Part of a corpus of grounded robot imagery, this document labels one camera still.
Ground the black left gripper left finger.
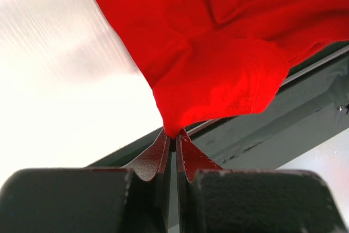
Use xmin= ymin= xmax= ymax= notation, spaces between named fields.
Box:
xmin=1 ymin=133 xmax=171 ymax=232

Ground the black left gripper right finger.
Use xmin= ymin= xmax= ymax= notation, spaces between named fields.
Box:
xmin=176 ymin=130 xmax=346 ymax=232

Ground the red t shirt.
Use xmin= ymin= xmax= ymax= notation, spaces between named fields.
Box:
xmin=96 ymin=0 xmax=348 ymax=137

